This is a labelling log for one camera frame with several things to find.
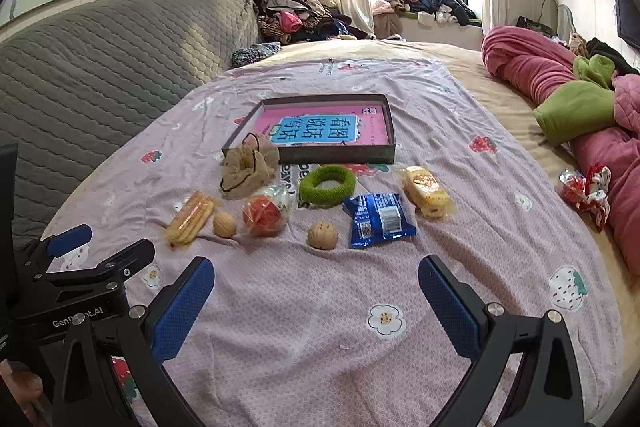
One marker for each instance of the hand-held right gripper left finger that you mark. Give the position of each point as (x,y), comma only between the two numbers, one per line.
(182,312)

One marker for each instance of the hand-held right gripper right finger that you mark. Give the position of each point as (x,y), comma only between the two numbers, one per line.
(447,307)

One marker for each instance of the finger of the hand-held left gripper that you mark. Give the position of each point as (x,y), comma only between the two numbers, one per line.
(70,239)
(125,257)

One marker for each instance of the orange biscuit packet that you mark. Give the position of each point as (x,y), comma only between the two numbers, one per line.
(190,217)

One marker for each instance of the walnut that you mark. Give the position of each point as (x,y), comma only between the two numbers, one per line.
(224,225)
(322,235)

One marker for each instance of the blue snack packet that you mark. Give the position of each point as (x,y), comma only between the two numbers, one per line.
(370,222)

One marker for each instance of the yellow cake packet red label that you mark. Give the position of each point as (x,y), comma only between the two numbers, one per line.
(425,192)

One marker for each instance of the red snack packet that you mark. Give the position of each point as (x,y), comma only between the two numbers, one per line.
(262,214)

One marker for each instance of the beige mesh hair scrunchie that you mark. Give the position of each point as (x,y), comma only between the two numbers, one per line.
(250,172)

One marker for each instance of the green fuzzy hair scrunchie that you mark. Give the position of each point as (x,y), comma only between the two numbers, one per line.
(307,192)

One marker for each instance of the dark cardboard box tray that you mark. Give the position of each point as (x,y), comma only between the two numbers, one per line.
(340,155)

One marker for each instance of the person's left hand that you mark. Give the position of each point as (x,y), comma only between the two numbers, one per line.
(20,389)

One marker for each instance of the pink strawberry print bedsheet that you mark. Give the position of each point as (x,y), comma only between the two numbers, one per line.
(325,332)

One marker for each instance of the grey quilted headboard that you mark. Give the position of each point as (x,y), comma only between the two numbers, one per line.
(100,72)

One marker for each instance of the red white scrunchie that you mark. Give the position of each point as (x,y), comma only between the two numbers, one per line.
(575,189)

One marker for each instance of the beige bed sheet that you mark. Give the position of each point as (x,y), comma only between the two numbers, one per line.
(475,72)

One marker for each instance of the green blanket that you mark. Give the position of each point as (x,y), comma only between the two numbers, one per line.
(575,107)

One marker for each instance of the dark blue knitted cloth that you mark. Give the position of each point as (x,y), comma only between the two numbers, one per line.
(255,53)

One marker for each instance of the pink quilt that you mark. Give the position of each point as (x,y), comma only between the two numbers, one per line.
(525,62)

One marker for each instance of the window bench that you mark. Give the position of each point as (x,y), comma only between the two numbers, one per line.
(450,34)

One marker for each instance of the pile of mixed clothes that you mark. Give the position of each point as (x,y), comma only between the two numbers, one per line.
(295,19)

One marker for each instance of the black bag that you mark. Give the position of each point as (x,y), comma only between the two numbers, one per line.
(532,26)

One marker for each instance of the brown stuffed toy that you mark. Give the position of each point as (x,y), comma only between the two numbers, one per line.
(578,43)

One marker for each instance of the black garment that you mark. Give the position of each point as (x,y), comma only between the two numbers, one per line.
(607,49)

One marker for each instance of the white framed vanity mirror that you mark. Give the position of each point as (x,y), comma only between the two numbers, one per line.
(564,19)

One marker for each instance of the black television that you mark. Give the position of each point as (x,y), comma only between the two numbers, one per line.
(627,17)

